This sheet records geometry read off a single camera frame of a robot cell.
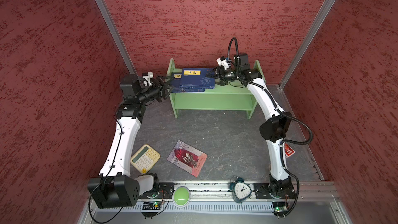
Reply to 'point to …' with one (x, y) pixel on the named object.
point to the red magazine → (187, 158)
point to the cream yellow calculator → (145, 158)
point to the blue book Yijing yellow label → (197, 78)
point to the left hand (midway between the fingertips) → (175, 84)
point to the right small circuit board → (280, 208)
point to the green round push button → (181, 196)
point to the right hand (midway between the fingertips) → (208, 79)
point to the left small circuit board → (151, 206)
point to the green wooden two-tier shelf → (222, 97)
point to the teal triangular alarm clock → (241, 191)
